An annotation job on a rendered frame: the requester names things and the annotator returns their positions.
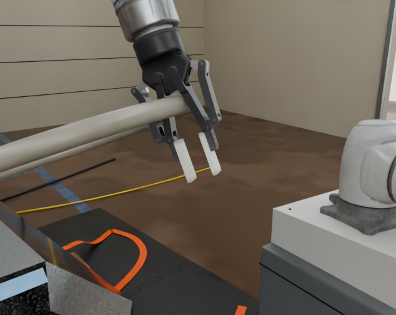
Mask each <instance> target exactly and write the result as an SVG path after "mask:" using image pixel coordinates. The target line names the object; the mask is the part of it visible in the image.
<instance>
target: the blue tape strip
mask: <svg viewBox="0 0 396 315"><path fill-rule="evenodd" d="M46 282H48V280H47V277H46V274H45V272H44V270H43V267H42V268H40V269H37V270H35V271H32V272H29V273H27V274H24V275H22V276H19V277H16V278H14V279H11V280H9V281H6V282H3V283H1V284H0V301H2V300H4V299H7V298H9V297H11V296H14V295H17V294H19V293H22V292H24V291H27V290H29V289H32V288H34V287H36V286H39V285H41V284H44V283H46Z"/></svg>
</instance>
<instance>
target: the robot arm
mask: <svg viewBox="0 0 396 315"><path fill-rule="evenodd" d="M111 2H112V5H113V6H114V9H115V13H116V16H117V17H118V20H119V23H120V25H121V28H122V31H123V33H124V37H125V39H126V41H128V42H130V43H134V44H133V48H134V51H135V53H136V56H137V59H138V61H139V64H140V67H141V69H142V81H141V82H140V83H139V85H138V86H137V87H133V88H132V89H131V93H132V95H133V96H134V97H135V98H136V99H137V100H138V101H139V104H140V103H145V102H148V101H151V100H152V99H151V97H150V96H149V90H148V86H149V87H150V88H152V89H153V90H155V91H156V94H157V99H162V98H168V97H171V96H172V93H173V92H174V91H176V90H178V91H179V92H180V94H181V95H182V96H183V98H184V99H185V101H186V103H187V105H188V106H189V108H190V110H191V111H192V113H193V115H194V117H195V119H196V121H197V122H198V124H199V126H200V128H201V129H202V130H201V132H200V133H199V137H200V141H201V143H202V147H203V148H204V152H205V155H206V157H207V160H208V163H209V166H210V169H211V171H212V175H214V176H215V175H217V174H218V173H219V172H220V171H221V168H220V164H219V162H218V159H217V156H216V153H215V150H217V149H218V148H219V144H218V142H217V139H216V136H215V133H214V127H215V126H216V125H217V124H218V123H219V122H221V121H222V117H221V115H220V111H219V107H218V103H217V99H216V97H215V93H214V89H213V87H212V83H211V80H210V76H209V71H210V62H209V61H207V60H203V59H201V60H200V61H193V60H192V59H191V58H190V57H189V56H188V55H187V53H186V50H185V48H184V45H183V42H182V39H181V36H180V34H179V30H178V29H176V27H177V26H178V24H179V17H178V15H177V11H176V8H175V6H174V3H173V0H111ZM192 68H193V69H194V72H195V73H196V74H197V75H198V79H199V84H200V87H201V90H202V94H203V97H204V101H205V105H206V107H207V111H208V113H209V117H210V119H209V118H208V116H207V114H206V113H205V111H204V109H203V107H202V105H201V104H200V102H199V100H198V98H197V96H196V95H195V93H194V91H193V88H192V86H191V84H190V82H189V77H190V74H191V69H192ZM162 122H163V126H164V127H163V126H162V123H161V121H156V122H153V123H150V124H148V125H149V128H150V130H151V133H152V135H153V137H154V140H155V142H156V143H158V144H160V143H165V144H168V145H169V147H170V149H171V153H172V156H173V158H174V161H175V162H176V163H178V162H181V166H182V168H183V171H184V174H185V176H186V179H187V182H188V183H191V182H192V181H194V180H195V179H196V178H197V176H196V173H195V171H194V167H193V165H192V162H191V159H190V156H189V153H188V151H187V148H186V145H185V142H184V139H180V137H178V135H177V128H176V121H175V117H174V116H173V117H169V118H167V119H163V120H162ZM329 200H330V201H331V202H332V203H334V204H333V205H329V206H321V207H320V213H322V214H324V215H328V216H330V217H332V218H334V219H336V220H338V221H340V222H343V223H345V224H347V225H349V226H351V227H353V228H355V229H357V230H359V231H360V232H361V233H362V234H365V235H369V236H373V235H375V234H377V233H379V232H382V231H388V230H391V229H396V121H395V120H389V119H369V120H362V121H360V122H359V123H358V124H357V125H356V126H354V127H353V129H352V130H351V132H350V134H349V136H348V138H347V140H346V142H345V146H344V149H343V153H342V159H341V163H340V173H339V193H338V194H337V193H331V194H330V195H329Z"/></svg>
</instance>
